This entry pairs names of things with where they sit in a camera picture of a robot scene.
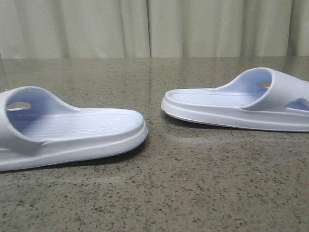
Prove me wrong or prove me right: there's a light blue slipper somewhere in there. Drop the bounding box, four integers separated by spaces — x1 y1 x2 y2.
161 67 309 132
0 86 148 171

